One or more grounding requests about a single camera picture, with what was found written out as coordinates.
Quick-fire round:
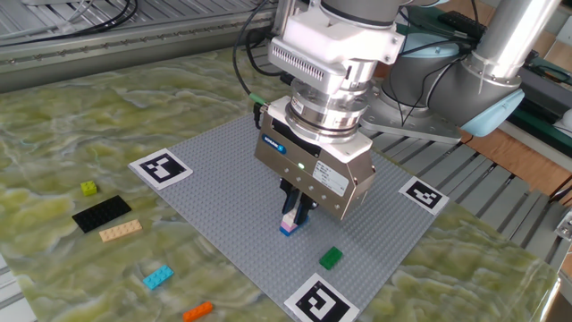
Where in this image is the orange Lego brick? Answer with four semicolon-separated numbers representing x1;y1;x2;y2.
181;301;215;322

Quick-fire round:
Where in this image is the silver vented sensor box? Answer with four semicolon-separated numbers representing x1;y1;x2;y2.
266;35;354;97

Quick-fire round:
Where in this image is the aluminium frame post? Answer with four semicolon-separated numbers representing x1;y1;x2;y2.
271;0;299;37

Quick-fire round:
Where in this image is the metal corner bracket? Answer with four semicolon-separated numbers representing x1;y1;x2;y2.
555;209;572;243

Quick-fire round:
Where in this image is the black Lego plate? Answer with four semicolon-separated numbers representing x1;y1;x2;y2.
71;194;133;234

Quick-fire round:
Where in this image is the green marble pattern mat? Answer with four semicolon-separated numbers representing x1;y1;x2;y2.
0;44;562;322

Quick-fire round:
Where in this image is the grey Lego baseplate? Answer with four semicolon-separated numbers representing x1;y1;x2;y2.
128;111;450;322

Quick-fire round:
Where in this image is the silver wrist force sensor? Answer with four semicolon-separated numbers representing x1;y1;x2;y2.
284;60;379;145

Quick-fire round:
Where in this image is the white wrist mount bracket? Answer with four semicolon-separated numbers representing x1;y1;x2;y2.
281;6;407;66

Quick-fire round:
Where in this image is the tan Lego plate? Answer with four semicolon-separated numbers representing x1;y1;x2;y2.
98;218;144;243

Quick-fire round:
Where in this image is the black white fiducial marker tag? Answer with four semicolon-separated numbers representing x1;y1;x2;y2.
398;175;450;216
283;272;360;322
128;148;194;191

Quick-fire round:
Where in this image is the cyan Lego brick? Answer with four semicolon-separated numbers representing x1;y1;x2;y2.
142;264;175;291

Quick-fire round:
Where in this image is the green Lego brick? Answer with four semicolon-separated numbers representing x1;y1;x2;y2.
318;246;344;271

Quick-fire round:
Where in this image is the aluminium frame rail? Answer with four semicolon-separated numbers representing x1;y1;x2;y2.
0;20;273;94

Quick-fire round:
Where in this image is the silver robot mounting plate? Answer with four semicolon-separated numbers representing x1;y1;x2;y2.
359;78;464;145

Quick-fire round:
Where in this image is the silver Schunk gripper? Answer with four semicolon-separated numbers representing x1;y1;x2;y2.
253;95;377;226

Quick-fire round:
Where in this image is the blue Lego brick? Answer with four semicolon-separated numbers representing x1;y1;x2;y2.
279;216;310;237

